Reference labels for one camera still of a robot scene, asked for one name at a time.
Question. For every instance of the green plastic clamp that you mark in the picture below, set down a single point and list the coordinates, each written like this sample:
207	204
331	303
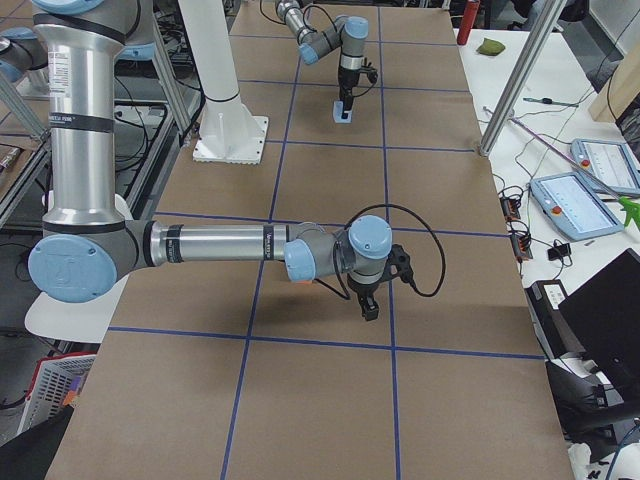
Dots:
632	211

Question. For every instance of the far blue teach pendant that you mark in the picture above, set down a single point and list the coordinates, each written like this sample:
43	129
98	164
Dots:
613	163

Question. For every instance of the light blue foam block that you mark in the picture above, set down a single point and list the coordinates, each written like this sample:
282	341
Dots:
337	113

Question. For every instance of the grey aluminium frame post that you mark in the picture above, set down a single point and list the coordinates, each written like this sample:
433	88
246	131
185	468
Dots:
532	48

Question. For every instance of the white plastic chair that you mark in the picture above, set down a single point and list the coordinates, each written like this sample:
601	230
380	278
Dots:
79	289

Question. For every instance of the red bottle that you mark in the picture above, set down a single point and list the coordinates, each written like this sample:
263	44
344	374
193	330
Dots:
467	21

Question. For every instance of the blue teach pendant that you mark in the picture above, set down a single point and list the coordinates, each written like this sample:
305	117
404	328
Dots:
613	163
573	207

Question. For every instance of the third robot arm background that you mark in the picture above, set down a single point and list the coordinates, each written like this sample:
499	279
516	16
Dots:
22	54

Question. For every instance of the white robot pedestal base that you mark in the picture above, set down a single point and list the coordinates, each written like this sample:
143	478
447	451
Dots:
228	132

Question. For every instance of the white perforated basket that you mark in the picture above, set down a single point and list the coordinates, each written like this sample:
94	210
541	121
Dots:
55	383

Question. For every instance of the near blue teach pendant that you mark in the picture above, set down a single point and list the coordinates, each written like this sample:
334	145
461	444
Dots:
573	207

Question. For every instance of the black electronics box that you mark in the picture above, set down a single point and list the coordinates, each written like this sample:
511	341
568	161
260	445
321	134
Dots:
556	337

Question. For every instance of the orange terminal board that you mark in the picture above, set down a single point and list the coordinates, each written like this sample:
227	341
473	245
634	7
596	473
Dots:
518	230

